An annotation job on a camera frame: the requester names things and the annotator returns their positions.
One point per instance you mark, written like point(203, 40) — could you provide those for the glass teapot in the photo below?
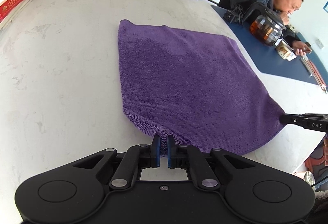
point(267, 27)

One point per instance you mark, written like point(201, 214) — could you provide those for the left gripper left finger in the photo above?
point(132, 162)

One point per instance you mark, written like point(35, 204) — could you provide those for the blue desk mat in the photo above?
point(267, 60)

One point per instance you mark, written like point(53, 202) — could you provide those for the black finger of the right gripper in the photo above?
point(316, 122)

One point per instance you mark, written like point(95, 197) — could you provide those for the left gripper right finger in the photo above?
point(191, 159)

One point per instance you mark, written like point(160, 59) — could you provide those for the cigarette pack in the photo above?
point(284, 51)

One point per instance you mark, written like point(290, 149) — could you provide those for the purple microfiber towel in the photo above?
point(196, 87)

